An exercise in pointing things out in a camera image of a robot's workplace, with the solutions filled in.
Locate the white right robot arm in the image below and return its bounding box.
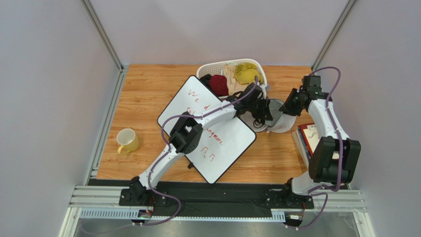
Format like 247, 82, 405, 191
264, 75, 361, 209

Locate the white whiteboard with red writing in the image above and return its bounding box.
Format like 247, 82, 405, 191
157, 76, 256, 183

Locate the red hardcover book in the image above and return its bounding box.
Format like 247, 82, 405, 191
298, 123, 320, 160

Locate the white mesh laundry bag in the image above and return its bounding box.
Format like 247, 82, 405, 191
240, 112, 296, 133

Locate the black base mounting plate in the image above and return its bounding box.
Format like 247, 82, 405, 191
119, 182, 314, 218

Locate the red garment in basket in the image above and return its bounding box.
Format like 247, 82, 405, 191
209, 75, 228, 97

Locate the beige bra in basket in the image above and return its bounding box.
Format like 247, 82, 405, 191
222, 64, 254, 95

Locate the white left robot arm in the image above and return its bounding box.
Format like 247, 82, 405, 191
119, 83, 273, 206

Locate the yellow mug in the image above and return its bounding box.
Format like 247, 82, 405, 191
116, 128, 139, 155

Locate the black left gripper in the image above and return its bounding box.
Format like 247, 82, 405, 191
248, 96, 273, 121

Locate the white plastic laundry basket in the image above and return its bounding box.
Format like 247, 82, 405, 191
196, 58, 268, 84

